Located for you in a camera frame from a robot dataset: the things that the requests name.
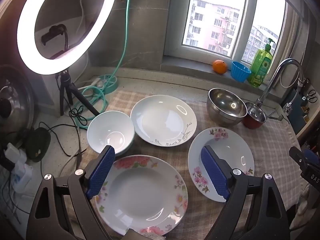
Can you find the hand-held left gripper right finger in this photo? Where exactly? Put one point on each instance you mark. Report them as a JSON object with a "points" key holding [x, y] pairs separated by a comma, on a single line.
{"points": [[215, 172]]}

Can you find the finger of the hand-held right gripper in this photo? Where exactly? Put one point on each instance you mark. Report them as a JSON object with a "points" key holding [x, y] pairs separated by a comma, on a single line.
{"points": [[298, 156], [312, 155]]}

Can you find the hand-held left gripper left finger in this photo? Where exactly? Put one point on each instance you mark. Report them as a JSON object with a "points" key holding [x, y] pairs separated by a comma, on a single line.
{"points": [[101, 172]]}

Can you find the pink blossom branch plate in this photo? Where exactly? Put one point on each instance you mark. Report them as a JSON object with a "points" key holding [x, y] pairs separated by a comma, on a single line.
{"points": [[235, 150]]}

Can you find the white ceramic bowl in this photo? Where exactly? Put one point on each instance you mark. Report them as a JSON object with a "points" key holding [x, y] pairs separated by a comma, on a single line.
{"points": [[110, 127]]}

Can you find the pink peony rim plate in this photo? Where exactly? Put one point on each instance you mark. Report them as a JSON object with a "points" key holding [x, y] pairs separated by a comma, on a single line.
{"points": [[142, 195]]}

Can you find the small red pot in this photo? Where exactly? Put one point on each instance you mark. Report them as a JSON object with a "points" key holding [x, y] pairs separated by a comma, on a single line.
{"points": [[252, 123]]}

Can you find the stainless steel bowl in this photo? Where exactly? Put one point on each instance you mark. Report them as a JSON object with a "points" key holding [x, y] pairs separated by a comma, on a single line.
{"points": [[225, 102]]}

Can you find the white plate grey leaf print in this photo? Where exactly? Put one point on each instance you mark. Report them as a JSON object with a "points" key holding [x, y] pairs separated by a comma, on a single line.
{"points": [[160, 120]]}

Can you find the wooden shelf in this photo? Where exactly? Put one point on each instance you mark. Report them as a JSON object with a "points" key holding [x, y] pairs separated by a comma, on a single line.
{"points": [[310, 130]]}

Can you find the teal knife holder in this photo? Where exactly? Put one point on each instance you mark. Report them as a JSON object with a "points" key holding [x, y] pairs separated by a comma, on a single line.
{"points": [[297, 115]]}

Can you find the plaid table cloth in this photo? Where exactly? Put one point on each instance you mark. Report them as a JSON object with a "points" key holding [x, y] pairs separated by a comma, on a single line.
{"points": [[200, 115]]}

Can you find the scissors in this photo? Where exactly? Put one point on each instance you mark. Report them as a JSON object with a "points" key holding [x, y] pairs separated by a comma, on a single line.
{"points": [[311, 95]]}

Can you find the chrome faucet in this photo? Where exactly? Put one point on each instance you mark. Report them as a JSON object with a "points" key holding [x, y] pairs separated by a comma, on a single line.
{"points": [[268, 85]]}

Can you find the white blue packet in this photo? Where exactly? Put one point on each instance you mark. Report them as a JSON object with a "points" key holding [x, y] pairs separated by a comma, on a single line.
{"points": [[22, 177]]}

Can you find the white power adapter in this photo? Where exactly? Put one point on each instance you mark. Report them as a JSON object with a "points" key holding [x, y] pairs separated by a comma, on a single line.
{"points": [[15, 153]]}

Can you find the black tripod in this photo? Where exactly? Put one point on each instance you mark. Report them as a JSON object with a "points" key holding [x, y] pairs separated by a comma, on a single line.
{"points": [[62, 92]]}

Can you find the white power strip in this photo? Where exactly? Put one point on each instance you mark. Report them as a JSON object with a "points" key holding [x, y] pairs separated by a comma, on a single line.
{"points": [[92, 82]]}

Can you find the green dish soap bottle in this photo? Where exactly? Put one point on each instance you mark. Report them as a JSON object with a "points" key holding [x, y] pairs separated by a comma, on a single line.
{"points": [[260, 67]]}

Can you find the blue ribbed cup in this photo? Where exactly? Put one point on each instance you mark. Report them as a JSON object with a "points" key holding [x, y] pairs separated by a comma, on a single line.
{"points": [[240, 71]]}

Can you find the orange fruit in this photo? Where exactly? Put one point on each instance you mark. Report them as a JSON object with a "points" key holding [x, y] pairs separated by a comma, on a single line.
{"points": [[220, 67]]}

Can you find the steel pot lid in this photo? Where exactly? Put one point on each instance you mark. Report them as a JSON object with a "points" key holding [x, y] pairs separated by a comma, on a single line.
{"points": [[15, 87]]}

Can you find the black phone clamp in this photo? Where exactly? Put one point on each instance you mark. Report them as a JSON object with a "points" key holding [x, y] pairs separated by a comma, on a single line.
{"points": [[53, 33]]}

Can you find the window frame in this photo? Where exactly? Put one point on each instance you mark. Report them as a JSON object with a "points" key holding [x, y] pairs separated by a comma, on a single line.
{"points": [[246, 17]]}

